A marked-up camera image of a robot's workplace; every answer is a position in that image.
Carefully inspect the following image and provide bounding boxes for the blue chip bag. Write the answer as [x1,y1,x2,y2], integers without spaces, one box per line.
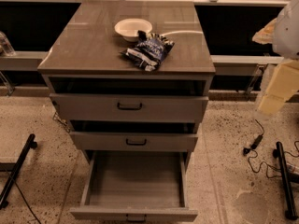
[121,31,175,72]

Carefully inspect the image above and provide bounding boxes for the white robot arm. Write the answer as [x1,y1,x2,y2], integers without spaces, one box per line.
[252,0,299,116]

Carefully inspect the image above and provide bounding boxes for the grey middle drawer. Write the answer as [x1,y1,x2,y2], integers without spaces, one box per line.
[70,132,198,152]

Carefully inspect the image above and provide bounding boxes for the grey drawer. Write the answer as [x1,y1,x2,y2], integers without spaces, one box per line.
[70,132,198,152]
[50,93,208,123]
[70,151,198,223]

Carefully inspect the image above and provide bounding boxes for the grey top drawer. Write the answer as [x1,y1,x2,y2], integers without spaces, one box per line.
[50,93,208,123]

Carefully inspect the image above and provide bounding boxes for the grey drawer cabinet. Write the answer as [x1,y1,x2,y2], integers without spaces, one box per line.
[36,0,217,161]

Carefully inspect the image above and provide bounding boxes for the grey bottom drawer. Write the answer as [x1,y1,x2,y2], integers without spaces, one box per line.
[70,151,198,223]

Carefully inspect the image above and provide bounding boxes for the black right stand leg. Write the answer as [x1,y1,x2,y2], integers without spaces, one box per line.
[273,141,298,220]

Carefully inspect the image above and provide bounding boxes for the black stand leg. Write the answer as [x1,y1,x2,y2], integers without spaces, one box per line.
[0,133,37,209]
[273,141,298,220]

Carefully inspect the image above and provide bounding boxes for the white bowl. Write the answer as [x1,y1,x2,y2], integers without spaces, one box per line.
[114,19,152,42]

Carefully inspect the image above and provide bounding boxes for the black left stand leg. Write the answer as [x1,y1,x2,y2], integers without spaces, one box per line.
[0,133,37,209]

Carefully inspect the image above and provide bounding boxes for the clear plastic bottle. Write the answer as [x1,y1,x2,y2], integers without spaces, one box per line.
[0,32,15,56]

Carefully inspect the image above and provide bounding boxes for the black left floor cable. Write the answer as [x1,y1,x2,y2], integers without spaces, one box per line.
[6,171,42,224]

